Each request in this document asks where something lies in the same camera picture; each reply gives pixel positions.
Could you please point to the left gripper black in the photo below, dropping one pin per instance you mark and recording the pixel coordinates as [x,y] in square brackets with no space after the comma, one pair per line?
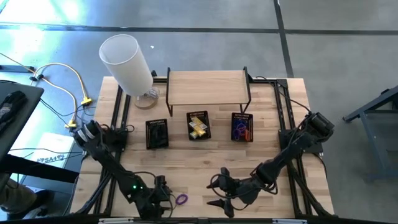
[155,202]

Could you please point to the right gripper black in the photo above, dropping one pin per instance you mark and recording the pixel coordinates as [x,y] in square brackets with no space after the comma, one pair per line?
[245,191]

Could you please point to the orange spiral coil wristband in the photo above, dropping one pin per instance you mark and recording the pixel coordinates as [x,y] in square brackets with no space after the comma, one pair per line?
[247,134]

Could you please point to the blue spiral coil wristband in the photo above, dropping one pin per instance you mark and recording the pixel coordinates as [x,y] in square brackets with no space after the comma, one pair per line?
[235,124]

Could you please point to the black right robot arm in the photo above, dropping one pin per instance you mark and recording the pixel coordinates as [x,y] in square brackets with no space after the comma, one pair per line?
[289,149]

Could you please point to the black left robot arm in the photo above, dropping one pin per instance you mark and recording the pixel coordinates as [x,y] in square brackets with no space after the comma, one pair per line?
[112,168]

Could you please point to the black slatted plastic basket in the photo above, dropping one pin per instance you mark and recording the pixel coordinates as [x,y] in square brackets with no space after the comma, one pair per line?
[157,122]
[242,115]
[199,113]

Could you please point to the wooden shelf black metal legs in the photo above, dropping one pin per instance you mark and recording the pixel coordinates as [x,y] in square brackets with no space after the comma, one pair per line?
[208,87]

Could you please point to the white cardboard box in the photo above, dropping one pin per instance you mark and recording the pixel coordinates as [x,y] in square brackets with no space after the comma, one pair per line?
[53,146]

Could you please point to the white shade table lamp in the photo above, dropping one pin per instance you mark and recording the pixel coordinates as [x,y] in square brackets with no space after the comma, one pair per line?
[124,62]

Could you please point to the person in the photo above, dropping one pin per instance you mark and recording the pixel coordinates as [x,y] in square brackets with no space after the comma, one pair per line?
[15,199]

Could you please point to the dark grey side table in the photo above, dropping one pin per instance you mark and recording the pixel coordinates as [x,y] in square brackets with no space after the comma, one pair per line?
[25,130]

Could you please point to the blue-grey metal cart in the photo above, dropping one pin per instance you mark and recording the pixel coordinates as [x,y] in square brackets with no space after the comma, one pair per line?
[367,108]

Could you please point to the black device on side table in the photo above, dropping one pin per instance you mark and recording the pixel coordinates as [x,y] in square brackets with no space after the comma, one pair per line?
[12,104]

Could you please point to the black floor power strip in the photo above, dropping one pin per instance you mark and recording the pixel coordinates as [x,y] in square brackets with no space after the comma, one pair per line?
[18,68]

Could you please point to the silver aluminium bracket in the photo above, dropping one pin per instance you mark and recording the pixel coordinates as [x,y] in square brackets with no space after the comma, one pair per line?
[116,220]
[289,221]

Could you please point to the black aluminium rig frame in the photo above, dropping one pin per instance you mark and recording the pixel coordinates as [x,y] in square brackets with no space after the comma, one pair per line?
[267,81]

